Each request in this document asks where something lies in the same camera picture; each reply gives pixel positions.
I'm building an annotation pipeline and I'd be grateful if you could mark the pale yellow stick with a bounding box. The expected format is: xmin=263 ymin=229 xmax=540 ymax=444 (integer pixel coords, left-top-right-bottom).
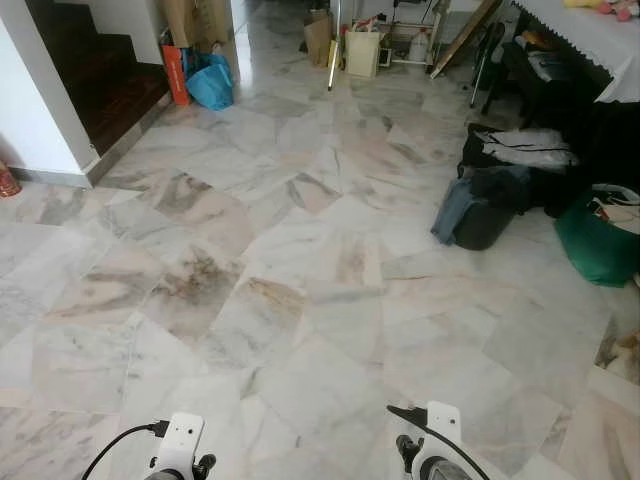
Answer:
xmin=327 ymin=0 xmax=347 ymax=92

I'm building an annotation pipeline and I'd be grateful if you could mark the white wire rack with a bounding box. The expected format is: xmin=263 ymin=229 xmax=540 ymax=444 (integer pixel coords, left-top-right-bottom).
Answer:
xmin=385 ymin=0 xmax=447 ymax=69

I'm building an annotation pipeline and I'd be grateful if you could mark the black folding chair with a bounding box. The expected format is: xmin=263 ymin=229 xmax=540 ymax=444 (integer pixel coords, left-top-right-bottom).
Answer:
xmin=470 ymin=20 xmax=513 ymax=113

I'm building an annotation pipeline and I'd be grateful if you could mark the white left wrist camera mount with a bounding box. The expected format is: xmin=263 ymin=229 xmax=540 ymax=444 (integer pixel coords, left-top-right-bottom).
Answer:
xmin=155 ymin=412 xmax=206 ymax=479

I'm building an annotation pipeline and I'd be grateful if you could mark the green fabric bag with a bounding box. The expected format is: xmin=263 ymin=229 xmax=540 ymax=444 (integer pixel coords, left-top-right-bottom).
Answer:
xmin=554 ymin=185 xmax=640 ymax=289

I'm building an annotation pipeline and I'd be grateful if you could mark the dark wooden staircase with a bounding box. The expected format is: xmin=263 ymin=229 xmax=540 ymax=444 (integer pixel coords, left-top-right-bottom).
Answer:
xmin=25 ymin=0 xmax=173 ymax=158

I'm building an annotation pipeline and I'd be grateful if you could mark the orange paper bag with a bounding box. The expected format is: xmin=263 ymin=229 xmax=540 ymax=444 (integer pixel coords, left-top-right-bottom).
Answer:
xmin=160 ymin=43 xmax=191 ymax=106

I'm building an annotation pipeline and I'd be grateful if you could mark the table with white tablecloth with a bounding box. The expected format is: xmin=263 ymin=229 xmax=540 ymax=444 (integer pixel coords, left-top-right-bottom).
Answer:
xmin=514 ymin=0 xmax=640 ymax=104

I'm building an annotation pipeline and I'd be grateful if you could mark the black suitcase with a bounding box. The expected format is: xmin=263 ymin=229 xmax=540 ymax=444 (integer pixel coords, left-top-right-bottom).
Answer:
xmin=458 ymin=122 xmax=601 ymax=217

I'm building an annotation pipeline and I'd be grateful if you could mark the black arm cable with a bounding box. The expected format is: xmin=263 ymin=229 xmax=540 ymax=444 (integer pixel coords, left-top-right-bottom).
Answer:
xmin=387 ymin=404 xmax=492 ymax=480
xmin=82 ymin=422 xmax=169 ymax=480

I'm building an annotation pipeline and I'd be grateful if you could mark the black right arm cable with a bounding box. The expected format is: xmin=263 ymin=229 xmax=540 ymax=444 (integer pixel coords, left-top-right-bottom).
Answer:
xmin=387 ymin=404 xmax=492 ymax=480

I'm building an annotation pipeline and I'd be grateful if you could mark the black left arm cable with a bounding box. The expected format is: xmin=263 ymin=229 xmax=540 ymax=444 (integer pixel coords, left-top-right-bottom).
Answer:
xmin=82 ymin=422 xmax=169 ymax=480

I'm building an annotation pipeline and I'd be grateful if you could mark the blue plastic bag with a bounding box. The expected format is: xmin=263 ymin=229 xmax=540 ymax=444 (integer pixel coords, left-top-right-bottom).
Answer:
xmin=186 ymin=52 xmax=235 ymax=111

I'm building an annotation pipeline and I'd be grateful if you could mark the small brown paper bag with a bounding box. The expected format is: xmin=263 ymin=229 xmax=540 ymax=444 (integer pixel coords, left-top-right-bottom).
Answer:
xmin=304 ymin=12 xmax=334 ymax=69

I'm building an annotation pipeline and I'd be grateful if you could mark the grey blue cloth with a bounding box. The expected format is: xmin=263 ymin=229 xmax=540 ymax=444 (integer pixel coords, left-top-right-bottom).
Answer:
xmin=431 ymin=178 xmax=481 ymax=247

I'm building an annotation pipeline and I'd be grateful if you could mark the wooden plank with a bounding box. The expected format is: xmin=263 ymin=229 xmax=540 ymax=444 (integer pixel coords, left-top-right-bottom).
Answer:
xmin=430 ymin=0 xmax=503 ymax=79

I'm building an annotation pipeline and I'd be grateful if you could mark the small red container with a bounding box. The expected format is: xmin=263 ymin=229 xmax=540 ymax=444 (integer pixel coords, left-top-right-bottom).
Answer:
xmin=0 ymin=160 xmax=22 ymax=199

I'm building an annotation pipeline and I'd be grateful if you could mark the pink plush toy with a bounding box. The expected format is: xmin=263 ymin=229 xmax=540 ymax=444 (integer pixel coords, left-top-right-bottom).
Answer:
xmin=598 ymin=0 xmax=640 ymax=22

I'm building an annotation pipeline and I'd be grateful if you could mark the cream paper bag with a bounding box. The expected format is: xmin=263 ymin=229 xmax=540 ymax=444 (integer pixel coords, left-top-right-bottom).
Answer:
xmin=345 ymin=28 xmax=383 ymax=79

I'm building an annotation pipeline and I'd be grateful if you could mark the large brown paper bag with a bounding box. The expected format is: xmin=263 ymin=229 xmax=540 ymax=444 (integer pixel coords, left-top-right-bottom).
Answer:
xmin=165 ymin=0 xmax=234 ymax=49

